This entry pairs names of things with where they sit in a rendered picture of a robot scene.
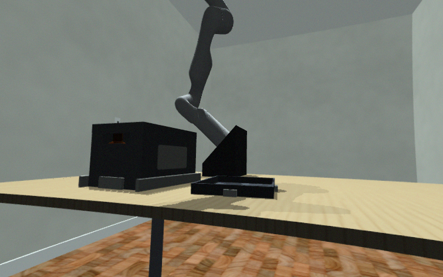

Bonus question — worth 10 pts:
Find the grey bottle crate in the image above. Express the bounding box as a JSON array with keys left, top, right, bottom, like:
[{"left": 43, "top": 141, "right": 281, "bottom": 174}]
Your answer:
[{"left": 88, "top": 121, "right": 197, "bottom": 190}]

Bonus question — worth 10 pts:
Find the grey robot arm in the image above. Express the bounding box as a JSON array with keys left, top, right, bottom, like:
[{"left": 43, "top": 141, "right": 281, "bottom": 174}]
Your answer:
[{"left": 175, "top": 0, "right": 234, "bottom": 146}]

